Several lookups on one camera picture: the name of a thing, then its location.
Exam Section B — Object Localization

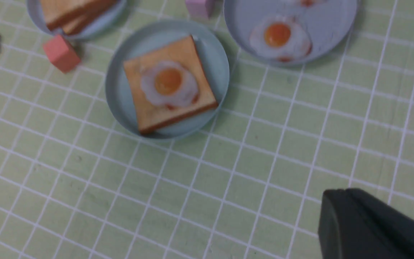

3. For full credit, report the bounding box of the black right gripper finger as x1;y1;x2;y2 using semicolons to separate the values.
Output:
318;188;414;259

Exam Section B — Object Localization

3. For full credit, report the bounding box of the toast slice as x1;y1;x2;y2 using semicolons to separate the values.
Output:
42;0;112;30
123;35;219;135
61;6;111;36

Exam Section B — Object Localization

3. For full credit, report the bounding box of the fried egg toy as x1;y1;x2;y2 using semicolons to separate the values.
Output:
249;15;312;62
140;60;200;109
282;0;327;7

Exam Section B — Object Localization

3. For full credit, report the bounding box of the salmon pink foam cube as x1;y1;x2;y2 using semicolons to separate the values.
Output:
43;35;82;74

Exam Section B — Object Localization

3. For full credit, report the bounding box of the light blue bread plate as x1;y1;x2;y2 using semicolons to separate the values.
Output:
26;0;128;41

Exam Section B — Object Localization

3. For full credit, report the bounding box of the green checkered tablecloth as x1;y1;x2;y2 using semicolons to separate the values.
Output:
0;0;414;259

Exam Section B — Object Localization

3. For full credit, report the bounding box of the light blue centre plate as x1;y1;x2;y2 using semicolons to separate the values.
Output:
105;20;230;140

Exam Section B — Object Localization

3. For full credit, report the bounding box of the light blue egg plate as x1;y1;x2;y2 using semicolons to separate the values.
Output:
223;0;359;67

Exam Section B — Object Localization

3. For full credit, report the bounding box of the lilac foam cube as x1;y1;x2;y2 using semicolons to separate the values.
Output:
185;0;215;19

